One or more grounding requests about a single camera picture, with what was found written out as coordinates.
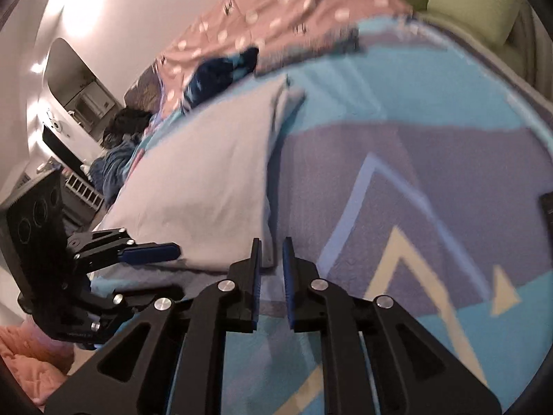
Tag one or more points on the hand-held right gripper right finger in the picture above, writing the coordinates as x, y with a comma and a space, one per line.
288, 279

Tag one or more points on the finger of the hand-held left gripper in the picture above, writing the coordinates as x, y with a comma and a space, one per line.
149, 251
129, 299

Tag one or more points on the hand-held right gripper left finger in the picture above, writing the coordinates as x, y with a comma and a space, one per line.
258, 270

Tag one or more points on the dark clothes pile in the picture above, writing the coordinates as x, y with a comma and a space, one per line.
127, 125

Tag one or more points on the white slatted rack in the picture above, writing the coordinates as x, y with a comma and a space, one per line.
84, 192

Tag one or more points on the blue denim cloth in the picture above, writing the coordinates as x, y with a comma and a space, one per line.
112, 168

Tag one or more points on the pink fluffy cloth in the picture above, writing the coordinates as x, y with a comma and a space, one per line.
30, 359

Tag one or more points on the dark blue patterned cloth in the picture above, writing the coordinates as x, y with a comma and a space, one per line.
216, 73

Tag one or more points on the blue patterned blanket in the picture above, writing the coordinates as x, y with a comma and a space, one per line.
432, 95

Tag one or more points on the pink polka dot quilt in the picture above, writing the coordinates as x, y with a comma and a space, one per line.
302, 4

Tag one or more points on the white pleated curtain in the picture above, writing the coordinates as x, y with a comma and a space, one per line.
525, 43

